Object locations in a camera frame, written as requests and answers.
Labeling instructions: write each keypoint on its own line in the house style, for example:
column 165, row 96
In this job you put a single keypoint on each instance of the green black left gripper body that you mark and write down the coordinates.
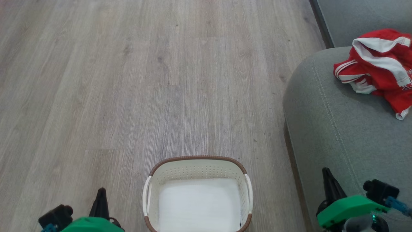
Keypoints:
column 91, row 225

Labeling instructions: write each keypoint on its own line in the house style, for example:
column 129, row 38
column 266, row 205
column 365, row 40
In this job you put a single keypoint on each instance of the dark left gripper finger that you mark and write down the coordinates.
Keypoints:
column 100, row 206

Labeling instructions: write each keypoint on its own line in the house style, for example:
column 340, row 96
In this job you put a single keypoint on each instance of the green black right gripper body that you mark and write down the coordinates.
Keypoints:
column 347, row 206

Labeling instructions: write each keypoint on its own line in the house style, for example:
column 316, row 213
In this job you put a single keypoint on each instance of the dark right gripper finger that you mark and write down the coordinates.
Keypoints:
column 331, row 190

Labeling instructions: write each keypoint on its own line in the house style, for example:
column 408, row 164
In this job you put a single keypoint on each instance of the red and white clothing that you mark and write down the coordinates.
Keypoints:
column 386, row 74

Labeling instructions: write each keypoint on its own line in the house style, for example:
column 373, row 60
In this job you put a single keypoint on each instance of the cream laundry basket brown rim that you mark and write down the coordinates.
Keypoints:
column 199, row 169

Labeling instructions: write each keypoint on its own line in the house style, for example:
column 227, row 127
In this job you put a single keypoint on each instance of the grey fabric sofa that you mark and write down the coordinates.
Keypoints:
column 338, row 135

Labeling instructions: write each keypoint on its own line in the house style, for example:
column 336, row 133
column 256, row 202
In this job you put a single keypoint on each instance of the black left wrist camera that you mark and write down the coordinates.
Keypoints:
column 56, row 214

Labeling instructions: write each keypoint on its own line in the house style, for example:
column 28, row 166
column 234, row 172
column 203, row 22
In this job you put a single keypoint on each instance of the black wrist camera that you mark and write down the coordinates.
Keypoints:
column 56, row 214
column 381, row 190

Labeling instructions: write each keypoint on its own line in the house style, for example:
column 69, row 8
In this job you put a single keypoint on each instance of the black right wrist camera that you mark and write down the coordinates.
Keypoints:
column 381, row 190

